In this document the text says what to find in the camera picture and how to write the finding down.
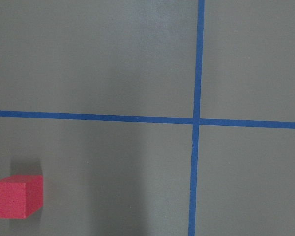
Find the red block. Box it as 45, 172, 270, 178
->
0, 175, 44, 219

